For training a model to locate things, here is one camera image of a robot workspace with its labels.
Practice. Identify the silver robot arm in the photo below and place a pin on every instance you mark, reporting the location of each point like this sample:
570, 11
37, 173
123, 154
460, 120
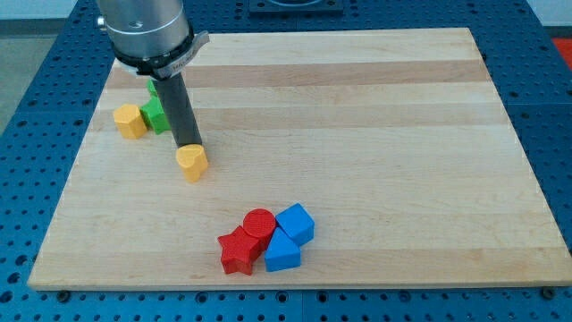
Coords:
150, 37

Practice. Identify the yellow hexagon block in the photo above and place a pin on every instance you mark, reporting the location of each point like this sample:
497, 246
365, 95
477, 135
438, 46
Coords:
129, 121

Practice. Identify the wooden board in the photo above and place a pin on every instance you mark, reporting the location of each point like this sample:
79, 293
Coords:
396, 142

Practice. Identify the blue cube block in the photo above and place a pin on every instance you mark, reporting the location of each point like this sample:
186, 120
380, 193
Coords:
296, 222

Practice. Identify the red cylinder block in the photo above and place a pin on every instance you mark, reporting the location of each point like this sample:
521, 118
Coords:
260, 223

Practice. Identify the blue triangle block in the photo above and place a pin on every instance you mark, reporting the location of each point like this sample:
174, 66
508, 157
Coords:
282, 252

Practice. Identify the yellow heart block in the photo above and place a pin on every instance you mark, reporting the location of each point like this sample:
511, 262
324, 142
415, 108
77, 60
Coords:
192, 161

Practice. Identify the red star block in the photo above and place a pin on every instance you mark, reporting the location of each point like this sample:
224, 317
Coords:
239, 251

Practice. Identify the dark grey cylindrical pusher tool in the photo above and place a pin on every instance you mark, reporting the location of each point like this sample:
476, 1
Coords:
175, 102

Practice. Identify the green star block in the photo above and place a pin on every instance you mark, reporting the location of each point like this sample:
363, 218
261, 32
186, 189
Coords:
153, 113

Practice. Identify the black mounting plate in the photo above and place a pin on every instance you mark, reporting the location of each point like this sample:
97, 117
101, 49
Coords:
295, 6

